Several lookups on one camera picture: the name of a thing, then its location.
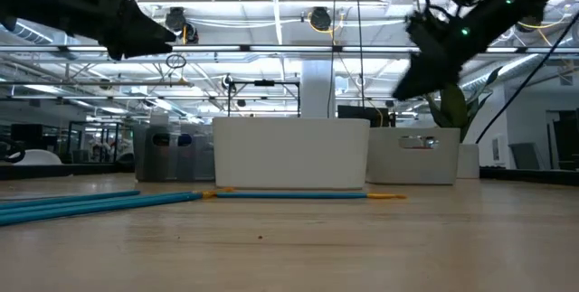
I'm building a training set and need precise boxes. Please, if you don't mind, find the black ceiling cable reel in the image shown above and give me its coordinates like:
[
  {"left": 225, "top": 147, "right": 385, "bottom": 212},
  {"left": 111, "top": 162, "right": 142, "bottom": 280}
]
[
  {"left": 308, "top": 5, "right": 333, "bottom": 33},
  {"left": 164, "top": 5, "right": 200, "bottom": 45}
]

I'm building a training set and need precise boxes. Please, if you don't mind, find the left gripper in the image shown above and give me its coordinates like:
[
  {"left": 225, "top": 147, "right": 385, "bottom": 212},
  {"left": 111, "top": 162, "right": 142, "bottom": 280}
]
[{"left": 67, "top": 0, "right": 176, "bottom": 61}]

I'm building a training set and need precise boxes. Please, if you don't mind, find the black metal table frame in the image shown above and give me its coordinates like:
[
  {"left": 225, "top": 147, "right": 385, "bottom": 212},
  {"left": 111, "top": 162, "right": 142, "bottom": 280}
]
[{"left": 0, "top": 161, "right": 579, "bottom": 187}]

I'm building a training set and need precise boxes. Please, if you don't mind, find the white plastic bin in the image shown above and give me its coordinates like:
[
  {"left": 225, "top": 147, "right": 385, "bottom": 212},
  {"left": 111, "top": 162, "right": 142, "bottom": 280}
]
[{"left": 212, "top": 117, "right": 371, "bottom": 191}]

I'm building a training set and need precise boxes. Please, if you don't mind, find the thin black diagonal cable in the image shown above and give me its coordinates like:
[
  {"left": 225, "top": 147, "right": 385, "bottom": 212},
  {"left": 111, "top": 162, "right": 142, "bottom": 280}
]
[{"left": 474, "top": 13, "right": 579, "bottom": 145}]

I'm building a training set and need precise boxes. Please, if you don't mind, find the black metal rack frame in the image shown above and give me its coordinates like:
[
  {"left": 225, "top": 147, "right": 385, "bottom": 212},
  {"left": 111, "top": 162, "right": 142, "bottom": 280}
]
[{"left": 227, "top": 79, "right": 302, "bottom": 117}]

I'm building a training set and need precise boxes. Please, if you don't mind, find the light grey plastic bin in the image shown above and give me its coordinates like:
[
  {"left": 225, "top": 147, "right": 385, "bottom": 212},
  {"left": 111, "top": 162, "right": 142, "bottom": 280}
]
[{"left": 365, "top": 127, "right": 461, "bottom": 186}]

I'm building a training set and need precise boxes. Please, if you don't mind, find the white pillar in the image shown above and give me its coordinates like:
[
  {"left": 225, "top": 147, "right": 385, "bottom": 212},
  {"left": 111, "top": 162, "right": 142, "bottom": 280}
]
[{"left": 300, "top": 59, "right": 337, "bottom": 119}]

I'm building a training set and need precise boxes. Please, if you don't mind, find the green plant in white pot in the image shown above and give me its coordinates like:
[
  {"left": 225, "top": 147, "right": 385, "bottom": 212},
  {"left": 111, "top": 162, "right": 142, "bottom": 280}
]
[{"left": 424, "top": 65, "right": 503, "bottom": 180}]

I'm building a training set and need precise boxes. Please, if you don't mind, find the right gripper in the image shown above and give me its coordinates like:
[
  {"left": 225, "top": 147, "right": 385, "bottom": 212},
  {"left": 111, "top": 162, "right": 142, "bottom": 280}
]
[{"left": 392, "top": 9, "right": 480, "bottom": 101}]

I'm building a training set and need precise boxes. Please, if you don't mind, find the dark grey plastic bin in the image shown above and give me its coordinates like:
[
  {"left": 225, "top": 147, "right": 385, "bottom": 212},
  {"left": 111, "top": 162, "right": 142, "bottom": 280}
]
[{"left": 133, "top": 123, "right": 216, "bottom": 183}]

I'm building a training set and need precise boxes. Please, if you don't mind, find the long ceiling rail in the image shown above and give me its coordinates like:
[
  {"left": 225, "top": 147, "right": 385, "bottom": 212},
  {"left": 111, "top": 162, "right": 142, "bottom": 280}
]
[{"left": 0, "top": 42, "right": 579, "bottom": 56}]

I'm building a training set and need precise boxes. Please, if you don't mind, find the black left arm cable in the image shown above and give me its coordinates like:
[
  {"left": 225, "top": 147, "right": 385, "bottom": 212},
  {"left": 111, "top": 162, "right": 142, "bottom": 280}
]
[{"left": 0, "top": 136, "right": 27, "bottom": 165}]

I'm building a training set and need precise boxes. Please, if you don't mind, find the grey swivel chair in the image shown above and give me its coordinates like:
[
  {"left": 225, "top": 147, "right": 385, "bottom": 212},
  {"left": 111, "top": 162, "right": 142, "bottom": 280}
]
[{"left": 508, "top": 142, "right": 547, "bottom": 171}]

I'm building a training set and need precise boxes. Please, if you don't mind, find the black cabinet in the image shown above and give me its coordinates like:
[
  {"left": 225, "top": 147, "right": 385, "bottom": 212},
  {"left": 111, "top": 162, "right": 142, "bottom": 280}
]
[{"left": 546, "top": 109, "right": 579, "bottom": 172}]

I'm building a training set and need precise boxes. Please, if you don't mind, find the silver ventilation duct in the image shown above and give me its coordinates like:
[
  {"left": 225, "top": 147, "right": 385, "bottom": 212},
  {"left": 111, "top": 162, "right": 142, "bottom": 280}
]
[{"left": 460, "top": 52, "right": 579, "bottom": 89}]

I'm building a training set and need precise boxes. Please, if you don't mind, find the black display screen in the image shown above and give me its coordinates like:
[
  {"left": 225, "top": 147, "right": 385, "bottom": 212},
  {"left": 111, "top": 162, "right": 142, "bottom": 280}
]
[{"left": 337, "top": 105, "right": 391, "bottom": 128}]

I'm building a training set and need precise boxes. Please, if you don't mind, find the short ceiling rail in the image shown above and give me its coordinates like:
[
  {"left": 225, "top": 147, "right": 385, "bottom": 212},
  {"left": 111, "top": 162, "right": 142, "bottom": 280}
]
[{"left": 0, "top": 79, "right": 195, "bottom": 89}]

